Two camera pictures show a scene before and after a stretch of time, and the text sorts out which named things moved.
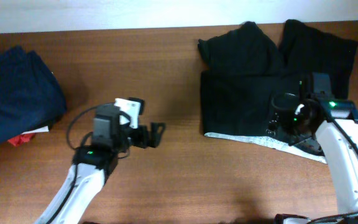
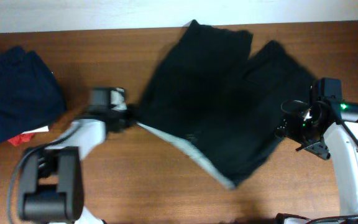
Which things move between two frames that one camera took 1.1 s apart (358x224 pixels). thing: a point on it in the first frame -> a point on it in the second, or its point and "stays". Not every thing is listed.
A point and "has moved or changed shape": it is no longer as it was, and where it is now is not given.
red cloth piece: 21,139 stays
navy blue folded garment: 18,93 stays
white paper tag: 43,129 stays
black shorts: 245,70 has moved or changed shape
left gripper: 140,140 -> 140,114
